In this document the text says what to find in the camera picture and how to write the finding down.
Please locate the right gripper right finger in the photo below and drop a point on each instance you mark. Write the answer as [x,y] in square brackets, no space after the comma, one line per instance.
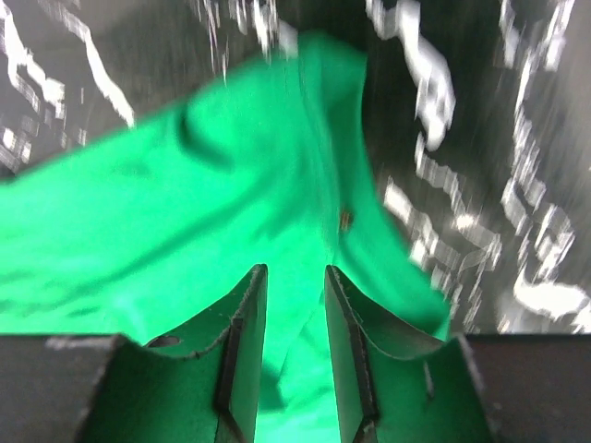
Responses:
[392,381]

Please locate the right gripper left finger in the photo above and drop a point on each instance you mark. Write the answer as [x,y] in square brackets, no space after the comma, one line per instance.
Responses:
[202,378]

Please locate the green t-shirt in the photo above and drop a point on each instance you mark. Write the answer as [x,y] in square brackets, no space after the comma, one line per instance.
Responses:
[140,231]

